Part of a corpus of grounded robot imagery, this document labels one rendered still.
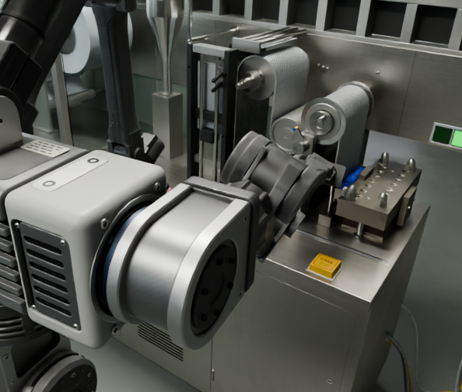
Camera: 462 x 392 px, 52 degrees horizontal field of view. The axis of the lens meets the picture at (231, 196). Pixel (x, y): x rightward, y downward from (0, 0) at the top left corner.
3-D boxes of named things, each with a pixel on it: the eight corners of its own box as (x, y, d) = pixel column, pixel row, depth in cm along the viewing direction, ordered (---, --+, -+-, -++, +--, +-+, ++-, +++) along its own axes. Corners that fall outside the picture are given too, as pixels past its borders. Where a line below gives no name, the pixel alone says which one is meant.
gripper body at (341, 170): (341, 188, 144) (334, 184, 138) (310, 179, 149) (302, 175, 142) (348, 168, 144) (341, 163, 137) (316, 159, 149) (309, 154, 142)
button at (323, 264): (308, 270, 137) (309, 263, 135) (318, 258, 142) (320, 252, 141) (330, 279, 133) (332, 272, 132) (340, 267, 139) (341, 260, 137)
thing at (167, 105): (145, 155, 202) (138, 14, 175) (166, 145, 213) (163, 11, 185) (170, 164, 196) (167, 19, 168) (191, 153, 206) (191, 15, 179)
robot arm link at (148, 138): (105, 148, 116) (134, 155, 113) (129, 114, 121) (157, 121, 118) (123, 177, 126) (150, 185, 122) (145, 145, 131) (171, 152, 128)
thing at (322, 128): (304, 126, 147) (316, 106, 142) (307, 124, 149) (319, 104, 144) (323, 140, 145) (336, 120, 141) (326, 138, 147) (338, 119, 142)
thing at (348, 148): (329, 194, 154) (337, 141, 145) (355, 169, 172) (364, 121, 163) (330, 194, 154) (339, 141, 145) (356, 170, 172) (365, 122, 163)
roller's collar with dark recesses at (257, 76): (238, 90, 152) (239, 70, 149) (247, 86, 157) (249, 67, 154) (255, 94, 149) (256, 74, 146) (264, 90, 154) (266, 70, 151)
